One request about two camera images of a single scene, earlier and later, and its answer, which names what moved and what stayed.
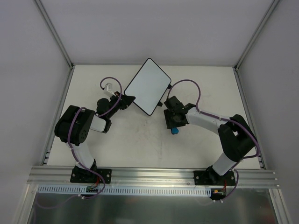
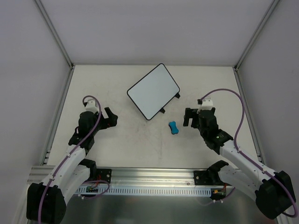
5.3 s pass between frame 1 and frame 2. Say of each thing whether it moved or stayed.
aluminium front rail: stayed
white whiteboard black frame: moved
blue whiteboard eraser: stayed
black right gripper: moved
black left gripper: moved
